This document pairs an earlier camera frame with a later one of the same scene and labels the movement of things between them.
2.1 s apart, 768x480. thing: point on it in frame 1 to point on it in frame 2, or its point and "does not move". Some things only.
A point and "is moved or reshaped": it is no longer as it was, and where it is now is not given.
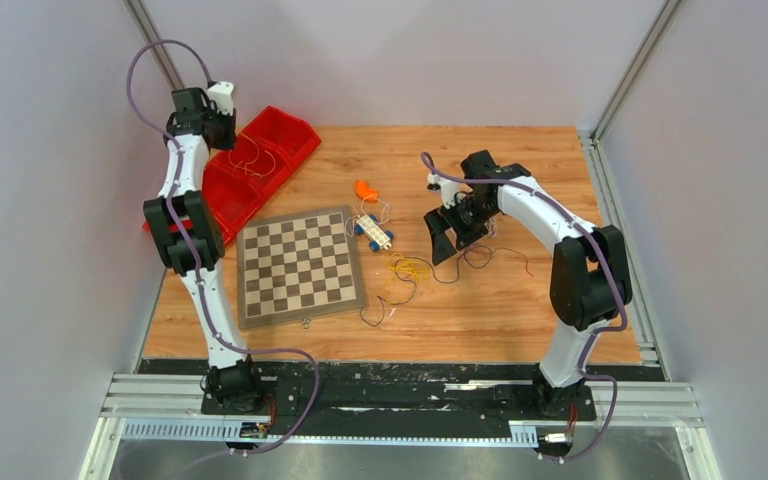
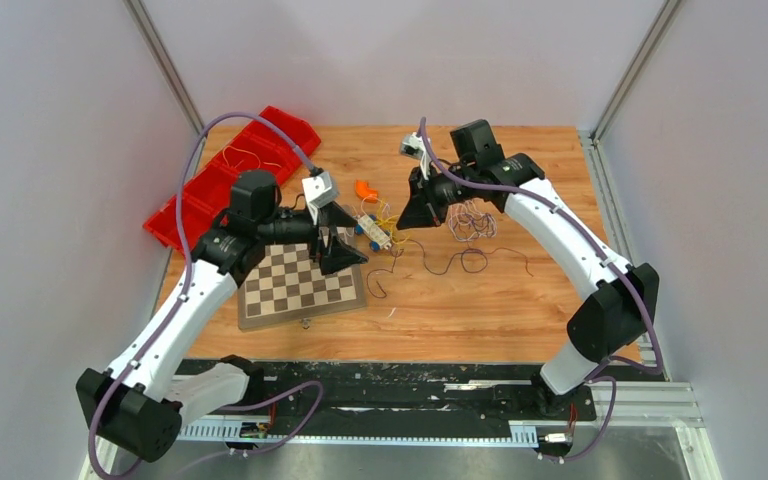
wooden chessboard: (297, 267) does not move
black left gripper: (229, 121) to (336, 255)
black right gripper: (440, 219) to (422, 210)
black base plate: (383, 393) does not move
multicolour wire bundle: (417, 269) to (380, 212)
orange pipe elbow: (364, 191) does not move
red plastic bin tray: (269, 146) does not move
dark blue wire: (479, 245) is moved or reshaped
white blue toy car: (368, 225) does not move
